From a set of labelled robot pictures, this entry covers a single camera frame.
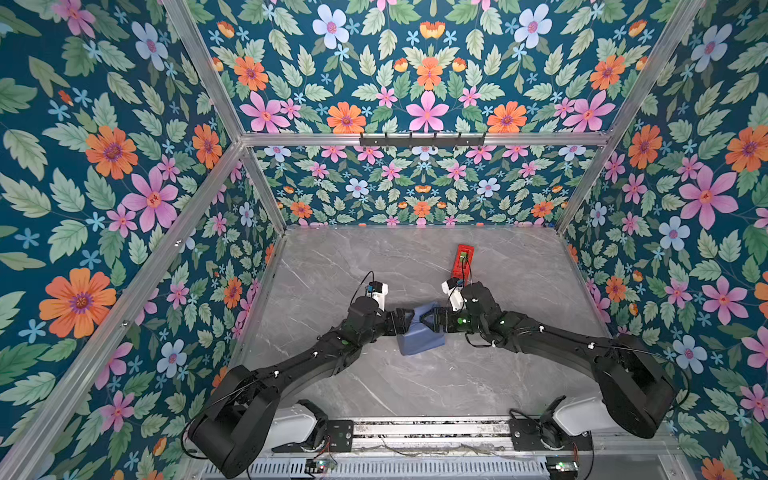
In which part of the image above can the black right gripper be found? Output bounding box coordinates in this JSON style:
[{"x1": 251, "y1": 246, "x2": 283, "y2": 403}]
[{"x1": 419, "y1": 307, "x2": 487, "y2": 336}]

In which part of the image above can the red tape dispenser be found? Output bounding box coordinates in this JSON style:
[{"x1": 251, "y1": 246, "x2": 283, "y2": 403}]
[{"x1": 452, "y1": 244, "x2": 475, "y2": 282}]

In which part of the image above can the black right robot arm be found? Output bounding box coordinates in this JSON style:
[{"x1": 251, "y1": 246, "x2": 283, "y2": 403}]
[{"x1": 419, "y1": 282, "x2": 678, "y2": 439}]

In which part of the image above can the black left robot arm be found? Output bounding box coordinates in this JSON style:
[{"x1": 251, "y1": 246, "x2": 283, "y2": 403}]
[{"x1": 187, "y1": 297, "x2": 415, "y2": 479}]

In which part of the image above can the aluminium horizontal back bar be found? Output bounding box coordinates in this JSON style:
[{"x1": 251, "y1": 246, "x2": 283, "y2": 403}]
[{"x1": 241, "y1": 132, "x2": 608, "y2": 148}]

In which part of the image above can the aluminium left side bar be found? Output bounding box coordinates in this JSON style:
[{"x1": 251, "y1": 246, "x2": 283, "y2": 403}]
[{"x1": 1, "y1": 140, "x2": 244, "y2": 479}]

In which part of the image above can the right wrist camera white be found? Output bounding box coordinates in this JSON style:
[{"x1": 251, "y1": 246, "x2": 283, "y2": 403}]
[{"x1": 441, "y1": 278, "x2": 464, "y2": 312}]

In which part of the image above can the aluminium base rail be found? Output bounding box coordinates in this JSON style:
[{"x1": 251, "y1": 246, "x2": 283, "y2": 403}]
[{"x1": 191, "y1": 416, "x2": 679, "y2": 457}]

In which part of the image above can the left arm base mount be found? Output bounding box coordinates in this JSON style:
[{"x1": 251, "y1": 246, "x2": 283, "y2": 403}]
[{"x1": 263, "y1": 399, "x2": 355, "y2": 453}]

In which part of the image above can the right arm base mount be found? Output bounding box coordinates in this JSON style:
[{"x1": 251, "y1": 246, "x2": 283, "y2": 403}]
[{"x1": 508, "y1": 395, "x2": 594, "y2": 452}]

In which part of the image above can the black hook rail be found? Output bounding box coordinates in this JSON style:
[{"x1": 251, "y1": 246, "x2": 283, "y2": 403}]
[{"x1": 358, "y1": 132, "x2": 486, "y2": 149}]

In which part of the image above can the white vented cable duct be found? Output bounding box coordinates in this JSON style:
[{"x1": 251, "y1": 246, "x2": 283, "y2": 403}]
[{"x1": 237, "y1": 457, "x2": 550, "y2": 479}]

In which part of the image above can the aluminium corner frame post left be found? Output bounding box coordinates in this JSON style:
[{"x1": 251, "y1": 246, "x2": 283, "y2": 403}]
[{"x1": 164, "y1": 0, "x2": 286, "y2": 238}]

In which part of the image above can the aluminium corner frame post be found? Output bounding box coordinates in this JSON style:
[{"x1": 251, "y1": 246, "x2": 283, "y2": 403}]
[
  {"x1": 164, "y1": 0, "x2": 286, "y2": 238},
  {"x1": 556, "y1": 0, "x2": 706, "y2": 238}
]

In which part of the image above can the aluminium corner frame post right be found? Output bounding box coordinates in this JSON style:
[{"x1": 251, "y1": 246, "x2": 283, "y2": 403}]
[{"x1": 556, "y1": 0, "x2": 706, "y2": 238}]

